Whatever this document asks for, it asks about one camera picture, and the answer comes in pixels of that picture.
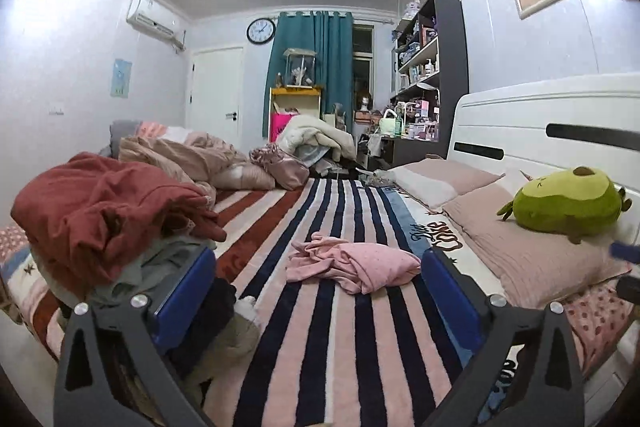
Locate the dark red long-sleeve dress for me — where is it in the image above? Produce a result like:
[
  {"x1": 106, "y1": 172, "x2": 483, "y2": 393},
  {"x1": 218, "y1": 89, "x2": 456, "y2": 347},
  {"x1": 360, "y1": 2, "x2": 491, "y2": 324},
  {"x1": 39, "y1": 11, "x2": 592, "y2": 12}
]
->
[{"x1": 11, "y1": 153, "x2": 227, "y2": 297}]

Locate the pink polka dot sheet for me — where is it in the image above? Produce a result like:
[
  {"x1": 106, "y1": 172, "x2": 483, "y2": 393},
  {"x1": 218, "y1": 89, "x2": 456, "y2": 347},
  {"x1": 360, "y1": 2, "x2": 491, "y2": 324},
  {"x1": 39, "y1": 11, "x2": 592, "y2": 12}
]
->
[{"x1": 563, "y1": 280, "x2": 634, "y2": 379}]

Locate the grey green garment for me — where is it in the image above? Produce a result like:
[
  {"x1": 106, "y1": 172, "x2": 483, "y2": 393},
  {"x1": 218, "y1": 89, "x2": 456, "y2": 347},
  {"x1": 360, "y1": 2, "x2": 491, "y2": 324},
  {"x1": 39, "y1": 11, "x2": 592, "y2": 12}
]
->
[{"x1": 89, "y1": 235, "x2": 216, "y2": 306}]

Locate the green avocado plush toy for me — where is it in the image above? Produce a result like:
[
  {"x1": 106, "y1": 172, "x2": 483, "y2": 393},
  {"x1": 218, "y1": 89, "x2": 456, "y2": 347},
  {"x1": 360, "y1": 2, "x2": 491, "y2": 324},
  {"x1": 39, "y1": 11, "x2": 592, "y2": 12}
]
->
[{"x1": 497, "y1": 166, "x2": 632, "y2": 244}]

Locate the beige brown sweater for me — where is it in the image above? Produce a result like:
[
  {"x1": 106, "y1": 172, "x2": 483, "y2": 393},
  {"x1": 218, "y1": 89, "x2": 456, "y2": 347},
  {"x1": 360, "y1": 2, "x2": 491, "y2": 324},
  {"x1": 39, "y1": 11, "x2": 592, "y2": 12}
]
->
[{"x1": 184, "y1": 296, "x2": 260, "y2": 405}]

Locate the black garment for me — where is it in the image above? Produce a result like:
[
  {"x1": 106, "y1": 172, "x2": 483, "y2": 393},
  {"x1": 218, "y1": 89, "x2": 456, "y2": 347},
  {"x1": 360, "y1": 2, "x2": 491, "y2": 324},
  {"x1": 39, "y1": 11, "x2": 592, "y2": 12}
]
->
[{"x1": 166, "y1": 277, "x2": 236, "y2": 379}]

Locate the pink ribbed pillow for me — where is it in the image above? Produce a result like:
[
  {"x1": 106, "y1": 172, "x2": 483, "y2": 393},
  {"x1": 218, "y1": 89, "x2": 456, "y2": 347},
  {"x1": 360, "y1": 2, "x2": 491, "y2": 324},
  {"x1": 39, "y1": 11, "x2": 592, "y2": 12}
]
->
[{"x1": 442, "y1": 176, "x2": 630, "y2": 309}]

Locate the white bed headboard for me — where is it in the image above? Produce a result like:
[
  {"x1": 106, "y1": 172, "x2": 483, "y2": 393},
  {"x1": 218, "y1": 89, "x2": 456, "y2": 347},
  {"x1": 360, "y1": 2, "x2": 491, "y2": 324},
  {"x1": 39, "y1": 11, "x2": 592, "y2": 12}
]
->
[{"x1": 448, "y1": 72, "x2": 640, "y2": 244}]

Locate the striped fleece blanket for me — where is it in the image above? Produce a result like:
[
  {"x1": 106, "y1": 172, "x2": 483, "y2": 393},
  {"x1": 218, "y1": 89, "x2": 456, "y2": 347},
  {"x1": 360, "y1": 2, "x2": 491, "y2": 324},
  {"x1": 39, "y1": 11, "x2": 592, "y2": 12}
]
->
[{"x1": 0, "y1": 175, "x2": 526, "y2": 427}]

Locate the beige pink duvet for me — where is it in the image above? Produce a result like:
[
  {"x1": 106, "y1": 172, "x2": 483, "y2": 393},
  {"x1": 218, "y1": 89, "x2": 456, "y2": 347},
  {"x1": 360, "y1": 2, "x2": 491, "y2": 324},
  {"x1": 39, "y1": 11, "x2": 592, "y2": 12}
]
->
[{"x1": 118, "y1": 132, "x2": 276, "y2": 202}]

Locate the pink satin bag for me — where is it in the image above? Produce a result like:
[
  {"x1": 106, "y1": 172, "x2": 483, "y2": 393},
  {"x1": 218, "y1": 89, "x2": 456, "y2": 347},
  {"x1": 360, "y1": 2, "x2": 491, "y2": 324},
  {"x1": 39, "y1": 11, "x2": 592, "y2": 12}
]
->
[{"x1": 250, "y1": 143, "x2": 309, "y2": 191}]

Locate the pink small garment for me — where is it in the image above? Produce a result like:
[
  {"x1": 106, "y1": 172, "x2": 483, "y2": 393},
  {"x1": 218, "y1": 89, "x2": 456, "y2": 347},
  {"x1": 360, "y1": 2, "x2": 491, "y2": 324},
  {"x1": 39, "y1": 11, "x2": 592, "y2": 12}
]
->
[{"x1": 285, "y1": 232, "x2": 421, "y2": 296}]

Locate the white door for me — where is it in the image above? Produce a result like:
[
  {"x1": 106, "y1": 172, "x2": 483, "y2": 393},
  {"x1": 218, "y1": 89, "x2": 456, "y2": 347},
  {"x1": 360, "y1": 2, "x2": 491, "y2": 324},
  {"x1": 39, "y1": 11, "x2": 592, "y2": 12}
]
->
[{"x1": 186, "y1": 46, "x2": 244, "y2": 148}]

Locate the cream blanket pile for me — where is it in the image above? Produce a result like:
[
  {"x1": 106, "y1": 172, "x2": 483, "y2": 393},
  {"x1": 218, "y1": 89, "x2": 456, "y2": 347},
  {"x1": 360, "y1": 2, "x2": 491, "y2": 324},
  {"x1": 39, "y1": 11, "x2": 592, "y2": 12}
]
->
[{"x1": 276, "y1": 115, "x2": 357, "y2": 161}]

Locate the yellow white cabinet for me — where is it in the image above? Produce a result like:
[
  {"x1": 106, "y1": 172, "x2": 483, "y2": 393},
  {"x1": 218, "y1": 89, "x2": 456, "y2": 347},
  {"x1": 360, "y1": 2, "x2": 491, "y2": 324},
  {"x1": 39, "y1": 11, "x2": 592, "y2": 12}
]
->
[{"x1": 268, "y1": 87, "x2": 322, "y2": 142}]

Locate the dark bookshelf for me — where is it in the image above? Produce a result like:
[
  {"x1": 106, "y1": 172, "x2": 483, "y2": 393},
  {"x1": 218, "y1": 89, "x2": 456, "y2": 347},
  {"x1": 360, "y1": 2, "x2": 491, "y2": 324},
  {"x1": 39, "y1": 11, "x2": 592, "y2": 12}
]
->
[{"x1": 381, "y1": 0, "x2": 469, "y2": 167}]

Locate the glass display case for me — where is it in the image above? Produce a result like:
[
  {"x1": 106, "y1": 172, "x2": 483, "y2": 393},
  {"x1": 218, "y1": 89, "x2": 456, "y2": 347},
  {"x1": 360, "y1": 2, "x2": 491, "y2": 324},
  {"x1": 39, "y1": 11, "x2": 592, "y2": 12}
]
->
[{"x1": 283, "y1": 48, "x2": 317, "y2": 88}]

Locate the white air conditioner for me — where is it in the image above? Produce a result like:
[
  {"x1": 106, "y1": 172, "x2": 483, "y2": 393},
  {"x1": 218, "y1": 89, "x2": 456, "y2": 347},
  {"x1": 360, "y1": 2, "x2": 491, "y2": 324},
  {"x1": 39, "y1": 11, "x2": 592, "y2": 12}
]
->
[{"x1": 126, "y1": 0, "x2": 186, "y2": 52}]

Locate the teal curtain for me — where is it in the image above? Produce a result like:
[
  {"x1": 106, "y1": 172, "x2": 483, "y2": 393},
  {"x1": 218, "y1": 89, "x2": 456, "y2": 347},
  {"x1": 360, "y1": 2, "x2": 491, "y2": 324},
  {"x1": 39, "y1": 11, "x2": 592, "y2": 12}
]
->
[{"x1": 260, "y1": 10, "x2": 356, "y2": 141}]

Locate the blue wall poster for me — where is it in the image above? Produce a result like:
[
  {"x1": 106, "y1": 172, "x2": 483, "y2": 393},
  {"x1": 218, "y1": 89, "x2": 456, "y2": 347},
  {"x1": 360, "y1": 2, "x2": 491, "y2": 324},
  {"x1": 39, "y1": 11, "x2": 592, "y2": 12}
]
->
[{"x1": 110, "y1": 58, "x2": 132, "y2": 98}]

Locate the round wall clock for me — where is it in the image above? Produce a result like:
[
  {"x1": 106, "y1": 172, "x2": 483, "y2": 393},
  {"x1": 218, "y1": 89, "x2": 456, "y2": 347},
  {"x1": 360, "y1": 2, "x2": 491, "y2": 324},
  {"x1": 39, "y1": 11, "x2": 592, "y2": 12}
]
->
[{"x1": 246, "y1": 17, "x2": 277, "y2": 46}]

